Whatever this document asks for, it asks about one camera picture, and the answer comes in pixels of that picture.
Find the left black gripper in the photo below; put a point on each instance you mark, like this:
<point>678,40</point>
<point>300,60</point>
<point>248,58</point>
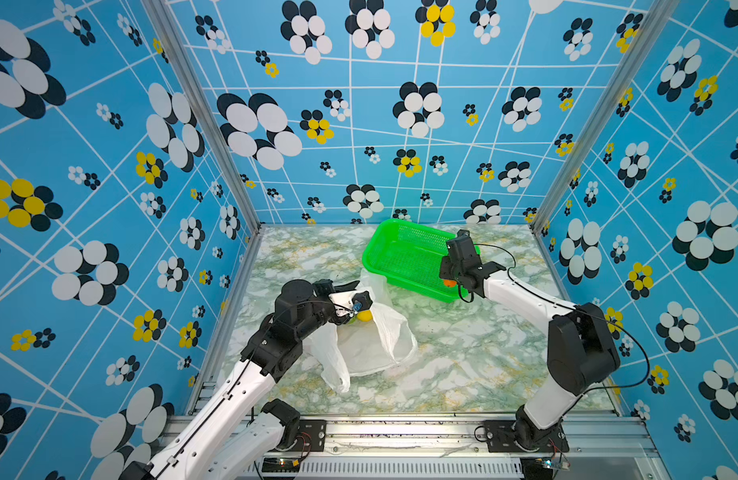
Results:
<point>319,287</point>

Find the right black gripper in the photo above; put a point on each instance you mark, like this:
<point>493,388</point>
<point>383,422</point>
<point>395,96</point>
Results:
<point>444,270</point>

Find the white plastic bag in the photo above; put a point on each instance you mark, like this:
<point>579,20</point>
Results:
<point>363,348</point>

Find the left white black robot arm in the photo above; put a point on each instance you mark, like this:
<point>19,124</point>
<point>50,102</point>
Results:
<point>214,445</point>

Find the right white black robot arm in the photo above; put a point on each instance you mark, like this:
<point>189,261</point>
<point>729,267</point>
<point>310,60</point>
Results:
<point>580,348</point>

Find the yellow mango fruit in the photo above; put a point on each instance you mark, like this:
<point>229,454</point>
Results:
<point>365,316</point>

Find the green plastic basket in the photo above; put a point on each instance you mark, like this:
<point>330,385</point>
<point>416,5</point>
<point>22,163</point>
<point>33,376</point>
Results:
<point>408,255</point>

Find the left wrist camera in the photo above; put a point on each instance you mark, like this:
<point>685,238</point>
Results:
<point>344,306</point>

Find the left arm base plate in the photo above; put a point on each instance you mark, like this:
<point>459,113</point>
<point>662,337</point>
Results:
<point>303,436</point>

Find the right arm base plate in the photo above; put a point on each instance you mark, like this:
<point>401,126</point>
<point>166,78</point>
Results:
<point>504,436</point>

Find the aluminium front rail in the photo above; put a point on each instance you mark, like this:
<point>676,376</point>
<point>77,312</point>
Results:
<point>602,446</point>

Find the right aluminium corner post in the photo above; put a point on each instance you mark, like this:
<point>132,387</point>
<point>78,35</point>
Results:
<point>654,23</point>

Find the aluminium corner post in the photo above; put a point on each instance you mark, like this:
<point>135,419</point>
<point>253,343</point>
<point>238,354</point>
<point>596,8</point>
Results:
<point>654,23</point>
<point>167,31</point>

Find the left aluminium corner post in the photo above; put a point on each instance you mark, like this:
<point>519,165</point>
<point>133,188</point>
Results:
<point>167,31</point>

